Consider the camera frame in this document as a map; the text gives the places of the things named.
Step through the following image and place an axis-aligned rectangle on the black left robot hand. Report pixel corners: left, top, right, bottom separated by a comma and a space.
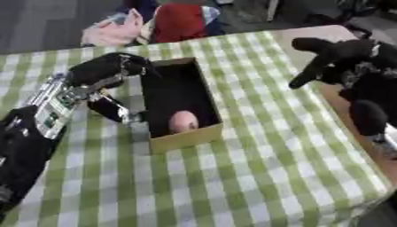
66, 52, 159, 124

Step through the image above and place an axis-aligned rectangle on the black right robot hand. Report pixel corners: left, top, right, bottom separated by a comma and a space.
286, 36, 397, 137

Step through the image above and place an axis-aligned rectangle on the tan cardboard box black inside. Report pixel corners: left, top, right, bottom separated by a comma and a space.
137, 57, 225, 155

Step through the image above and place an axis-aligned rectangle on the pink cloth bundle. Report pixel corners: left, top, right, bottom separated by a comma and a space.
79, 8, 146, 47

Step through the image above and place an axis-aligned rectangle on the red bag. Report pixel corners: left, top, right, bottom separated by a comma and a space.
152, 3, 210, 44

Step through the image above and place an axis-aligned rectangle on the pink egg-shaped toy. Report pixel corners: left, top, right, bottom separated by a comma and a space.
167, 110, 202, 135

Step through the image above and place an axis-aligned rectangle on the white chair leg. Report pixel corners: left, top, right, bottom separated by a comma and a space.
265, 0, 281, 22

